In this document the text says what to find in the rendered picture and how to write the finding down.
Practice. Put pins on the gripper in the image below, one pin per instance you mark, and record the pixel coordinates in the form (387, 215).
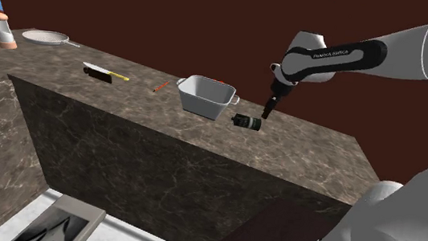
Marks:
(280, 89)

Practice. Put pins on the dark green bottle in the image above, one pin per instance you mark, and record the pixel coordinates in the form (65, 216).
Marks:
(248, 121)

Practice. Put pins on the red pencil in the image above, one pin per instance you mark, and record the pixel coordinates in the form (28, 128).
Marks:
(160, 86)

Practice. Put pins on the grey frying pan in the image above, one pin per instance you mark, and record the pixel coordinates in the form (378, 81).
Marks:
(45, 37)

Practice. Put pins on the grey framed dark panel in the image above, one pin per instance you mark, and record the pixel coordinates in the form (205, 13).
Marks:
(58, 225)

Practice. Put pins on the pepper mill with tan caps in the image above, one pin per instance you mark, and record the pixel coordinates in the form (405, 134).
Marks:
(3, 31)

